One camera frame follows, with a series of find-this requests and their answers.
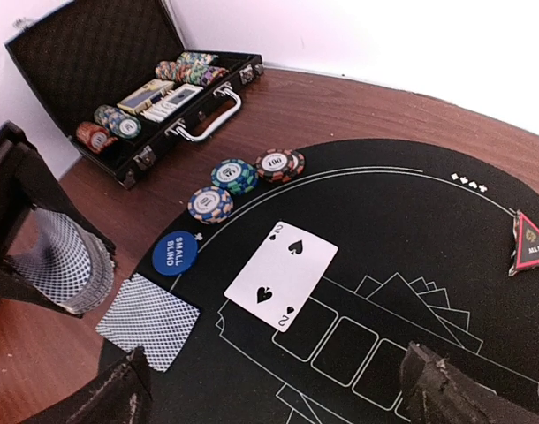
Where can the red triangle marker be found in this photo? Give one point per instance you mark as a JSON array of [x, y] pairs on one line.
[[525, 255]]

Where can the chips in case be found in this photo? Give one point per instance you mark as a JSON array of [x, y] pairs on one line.
[[122, 121]]

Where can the blue small blind button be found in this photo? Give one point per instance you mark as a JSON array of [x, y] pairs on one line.
[[175, 253]]

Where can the green fifty chip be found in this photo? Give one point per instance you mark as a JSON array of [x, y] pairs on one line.
[[235, 176]]

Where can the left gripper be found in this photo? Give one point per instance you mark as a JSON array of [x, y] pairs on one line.
[[46, 192]]

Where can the grey card deck box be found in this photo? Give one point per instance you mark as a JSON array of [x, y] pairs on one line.
[[68, 265]]

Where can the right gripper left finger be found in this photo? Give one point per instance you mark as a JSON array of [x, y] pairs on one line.
[[121, 394]]

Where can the playing card deck in case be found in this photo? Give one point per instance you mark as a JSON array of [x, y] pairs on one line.
[[171, 102]]

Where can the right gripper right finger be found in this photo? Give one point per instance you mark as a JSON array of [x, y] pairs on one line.
[[435, 391]]

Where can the black poker set case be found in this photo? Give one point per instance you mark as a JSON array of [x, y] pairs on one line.
[[91, 53]]

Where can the two of spades card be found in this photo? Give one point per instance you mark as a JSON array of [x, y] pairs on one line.
[[277, 280]]

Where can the chrome case handle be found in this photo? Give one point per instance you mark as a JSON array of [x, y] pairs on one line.
[[206, 117]]

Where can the dealt card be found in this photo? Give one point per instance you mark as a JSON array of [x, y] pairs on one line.
[[144, 315]]

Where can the round black poker mat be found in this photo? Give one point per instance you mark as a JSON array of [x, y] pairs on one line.
[[424, 238]]

